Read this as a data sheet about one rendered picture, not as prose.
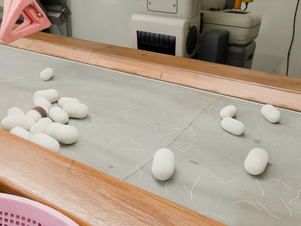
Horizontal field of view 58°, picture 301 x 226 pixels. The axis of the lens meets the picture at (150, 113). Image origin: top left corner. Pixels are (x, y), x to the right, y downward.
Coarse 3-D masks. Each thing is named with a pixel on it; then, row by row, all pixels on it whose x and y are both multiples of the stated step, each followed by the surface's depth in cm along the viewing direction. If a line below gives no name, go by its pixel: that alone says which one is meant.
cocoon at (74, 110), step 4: (64, 104) 36; (68, 104) 36; (72, 104) 36; (76, 104) 36; (80, 104) 36; (84, 104) 37; (64, 108) 36; (68, 108) 36; (72, 108) 36; (76, 108) 36; (80, 108) 36; (84, 108) 36; (68, 112) 36; (72, 112) 36; (76, 112) 36; (80, 112) 36; (84, 112) 36; (72, 116) 36; (76, 116) 36; (80, 116) 36; (84, 116) 36
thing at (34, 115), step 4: (44, 108) 35; (28, 112) 34; (32, 112) 34; (36, 112) 34; (48, 112) 36; (28, 116) 33; (32, 116) 33; (36, 116) 34; (40, 116) 34; (36, 120) 34
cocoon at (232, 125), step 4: (224, 120) 35; (228, 120) 35; (232, 120) 35; (236, 120) 35; (224, 124) 35; (228, 124) 35; (232, 124) 34; (236, 124) 34; (240, 124) 34; (224, 128) 35; (228, 128) 35; (232, 128) 34; (236, 128) 34; (240, 128) 34; (244, 128) 34; (232, 132) 35; (236, 132) 34; (240, 132) 34
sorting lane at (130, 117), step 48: (0, 48) 69; (0, 96) 42; (96, 96) 44; (144, 96) 45; (192, 96) 46; (96, 144) 31; (144, 144) 32; (192, 144) 32; (240, 144) 33; (288, 144) 34; (192, 192) 25; (240, 192) 25; (288, 192) 26
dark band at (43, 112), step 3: (33, 108) 35; (36, 108) 34; (39, 108) 35; (42, 108) 35; (39, 111) 34; (42, 111) 35; (45, 111) 35; (42, 114) 34; (45, 114) 35; (42, 117) 34
